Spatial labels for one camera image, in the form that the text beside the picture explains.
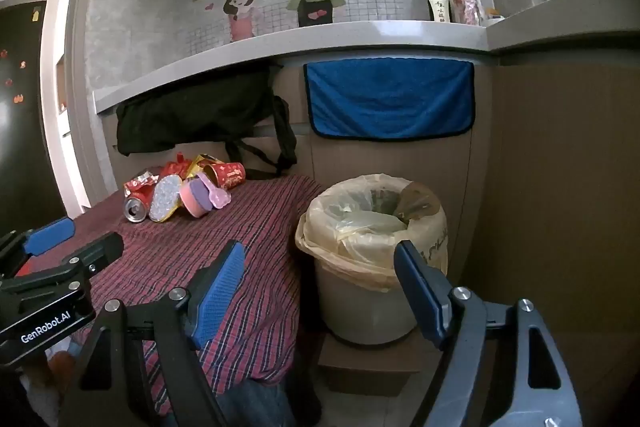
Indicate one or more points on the dark sauce bottle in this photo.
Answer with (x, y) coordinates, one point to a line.
(439, 9)

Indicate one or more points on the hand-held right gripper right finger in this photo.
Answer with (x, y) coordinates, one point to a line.
(417, 292)

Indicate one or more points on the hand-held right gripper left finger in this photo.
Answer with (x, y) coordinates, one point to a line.
(220, 292)

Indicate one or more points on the red paper cup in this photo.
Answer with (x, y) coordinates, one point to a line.
(230, 174)

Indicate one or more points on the group of red fridge magnets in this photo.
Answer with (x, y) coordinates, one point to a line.
(19, 98)

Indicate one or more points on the brown kitchen cabinet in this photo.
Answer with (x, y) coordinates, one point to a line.
(550, 207)

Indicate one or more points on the cartoon wall sticker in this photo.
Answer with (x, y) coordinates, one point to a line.
(310, 2)

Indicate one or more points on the gold wrapper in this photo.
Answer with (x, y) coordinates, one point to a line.
(202, 159)

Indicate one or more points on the black refrigerator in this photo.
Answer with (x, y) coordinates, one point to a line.
(25, 132)

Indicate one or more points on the pink plastic cup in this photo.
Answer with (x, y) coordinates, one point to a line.
(192, 204)

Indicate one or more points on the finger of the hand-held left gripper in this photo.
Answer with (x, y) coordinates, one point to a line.
(97, 253)
(50, 237)

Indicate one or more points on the blue denim fabric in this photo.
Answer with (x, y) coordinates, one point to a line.
(260, 402)

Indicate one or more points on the red foil wrapper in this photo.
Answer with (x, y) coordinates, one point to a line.
(172, 169)

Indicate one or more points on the pink plastic spoon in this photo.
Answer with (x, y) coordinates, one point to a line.
(217, 197)

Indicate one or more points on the red plaid cloth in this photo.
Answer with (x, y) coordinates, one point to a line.
(175, 257)

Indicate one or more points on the white bin with plastic liner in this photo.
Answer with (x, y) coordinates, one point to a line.
(365, 307)

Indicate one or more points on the grey kitchen counter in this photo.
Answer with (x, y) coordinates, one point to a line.
(350, 37)

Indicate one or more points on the blue towel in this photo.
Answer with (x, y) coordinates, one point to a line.
(390, 102)

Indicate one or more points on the red and white wrapper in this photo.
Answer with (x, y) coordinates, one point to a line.
(142, 181)

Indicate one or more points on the silver glitter disc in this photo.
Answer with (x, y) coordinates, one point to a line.
(165, 199)

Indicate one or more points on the black bag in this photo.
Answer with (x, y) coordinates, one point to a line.
(190, 117)

